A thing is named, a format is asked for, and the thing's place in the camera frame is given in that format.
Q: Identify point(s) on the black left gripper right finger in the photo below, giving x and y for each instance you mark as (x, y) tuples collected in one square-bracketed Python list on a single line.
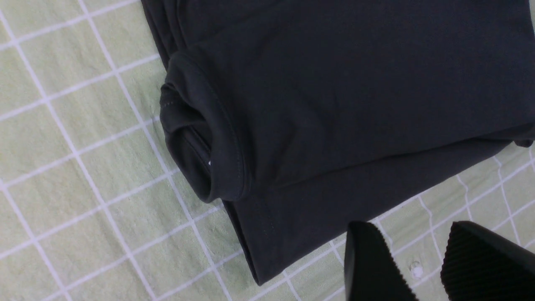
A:
[(480, 265)]

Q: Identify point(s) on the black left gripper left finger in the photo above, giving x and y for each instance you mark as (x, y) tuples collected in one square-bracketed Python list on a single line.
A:
[(370, 272)]

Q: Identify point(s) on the dark gray long-sleeve top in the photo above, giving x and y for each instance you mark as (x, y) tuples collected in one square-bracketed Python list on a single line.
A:
[(305, 115)]

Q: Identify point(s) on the green checkered table mat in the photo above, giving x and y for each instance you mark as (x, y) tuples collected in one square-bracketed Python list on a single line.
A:
[(92, 209)]

